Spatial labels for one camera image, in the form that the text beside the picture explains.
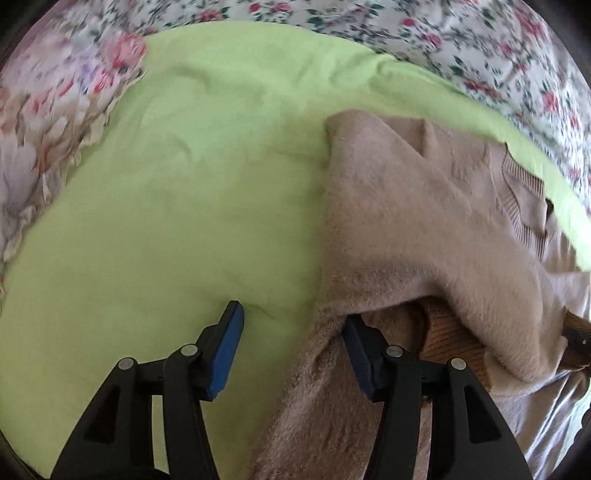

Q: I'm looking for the brown ribbed cloth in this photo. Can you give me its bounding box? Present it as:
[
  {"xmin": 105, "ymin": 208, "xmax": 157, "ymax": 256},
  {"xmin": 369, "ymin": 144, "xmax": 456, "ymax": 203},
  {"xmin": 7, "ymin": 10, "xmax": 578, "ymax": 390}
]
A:
[{"xmin": 418, "ymin": 298, "xmax": 591, "ymax": 407}]

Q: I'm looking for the pale grey cloth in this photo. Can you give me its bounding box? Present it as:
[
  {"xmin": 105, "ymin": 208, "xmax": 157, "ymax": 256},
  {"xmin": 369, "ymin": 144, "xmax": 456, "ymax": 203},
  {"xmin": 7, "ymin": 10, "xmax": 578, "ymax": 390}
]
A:
[{"xmin": 480, "ymin": 364, "xmax": 591, "ymax": 480}]

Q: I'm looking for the white red floral bedsheet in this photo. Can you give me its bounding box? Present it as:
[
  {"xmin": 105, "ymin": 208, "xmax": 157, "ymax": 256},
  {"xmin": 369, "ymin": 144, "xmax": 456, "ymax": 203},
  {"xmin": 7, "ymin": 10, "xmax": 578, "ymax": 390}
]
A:
[{"xmin": 92, "ymin": 0, "xmax": 591, "ymax": 204}]

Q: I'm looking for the beige fuzzy sweater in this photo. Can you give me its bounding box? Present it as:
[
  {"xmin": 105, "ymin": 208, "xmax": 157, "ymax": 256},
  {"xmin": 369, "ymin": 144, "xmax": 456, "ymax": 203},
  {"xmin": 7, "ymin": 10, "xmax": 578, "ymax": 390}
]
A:
[{"xmin": 245, "ymin": 109, "xmax": 591, "ymax": 480}]

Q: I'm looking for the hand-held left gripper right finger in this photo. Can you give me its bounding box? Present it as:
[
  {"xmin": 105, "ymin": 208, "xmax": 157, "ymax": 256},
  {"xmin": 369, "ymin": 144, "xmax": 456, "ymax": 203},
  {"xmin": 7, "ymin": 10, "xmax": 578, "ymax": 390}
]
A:
[{"xmin": 342, "ymin": 314, "xmax": 528, "ymax": 480}]

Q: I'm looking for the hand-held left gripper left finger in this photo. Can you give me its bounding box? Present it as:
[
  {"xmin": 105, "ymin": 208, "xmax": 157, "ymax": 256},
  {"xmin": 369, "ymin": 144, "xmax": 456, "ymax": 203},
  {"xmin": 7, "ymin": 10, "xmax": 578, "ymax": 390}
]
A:
[{"xmin": 50, "ymin": 301, "xmax": 245, "ymax": 480}]

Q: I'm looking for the pale purple floral pillow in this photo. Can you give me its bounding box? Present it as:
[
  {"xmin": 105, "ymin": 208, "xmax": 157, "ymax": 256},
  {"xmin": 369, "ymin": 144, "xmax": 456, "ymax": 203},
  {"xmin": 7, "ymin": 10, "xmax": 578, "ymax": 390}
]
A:
[{"xmin": 0, "ymin": 9, "xmax": 149, "ymax": 278}]

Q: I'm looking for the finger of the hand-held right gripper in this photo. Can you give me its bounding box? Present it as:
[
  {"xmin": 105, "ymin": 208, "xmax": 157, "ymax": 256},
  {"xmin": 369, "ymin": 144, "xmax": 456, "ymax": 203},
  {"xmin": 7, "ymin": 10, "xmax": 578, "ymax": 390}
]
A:
[{"xmin": 564, "ymin": 323, "xmax": 591, "ymax": 357}]

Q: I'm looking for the light green blanket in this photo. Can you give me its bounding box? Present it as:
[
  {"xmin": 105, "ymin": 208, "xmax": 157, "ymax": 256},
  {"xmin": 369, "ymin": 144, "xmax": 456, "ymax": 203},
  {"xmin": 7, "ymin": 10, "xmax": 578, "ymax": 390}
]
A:
[{"xmin": 0, "ymin": 21, "xmax": 591, "ymax": 478}]

